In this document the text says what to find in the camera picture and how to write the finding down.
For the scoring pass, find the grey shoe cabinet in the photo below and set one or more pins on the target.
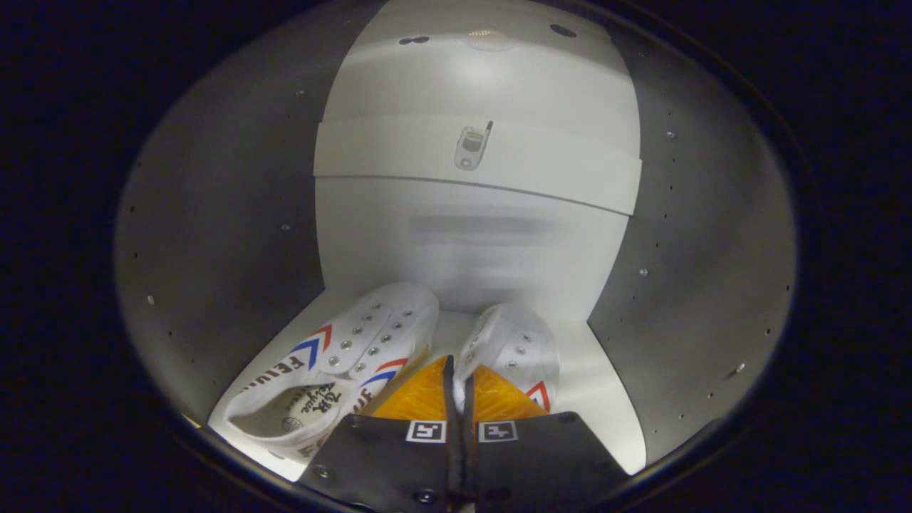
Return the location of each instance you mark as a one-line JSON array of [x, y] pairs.
[[228, 214]]

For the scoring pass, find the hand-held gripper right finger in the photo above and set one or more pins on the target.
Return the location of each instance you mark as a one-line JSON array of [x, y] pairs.
[[534, 456]]

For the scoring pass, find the white canvas shoe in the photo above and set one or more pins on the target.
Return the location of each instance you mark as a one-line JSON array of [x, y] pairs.
[[513, 342], [356, 342]]

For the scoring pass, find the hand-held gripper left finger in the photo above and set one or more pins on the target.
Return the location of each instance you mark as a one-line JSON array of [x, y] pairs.
[[399, 456]]

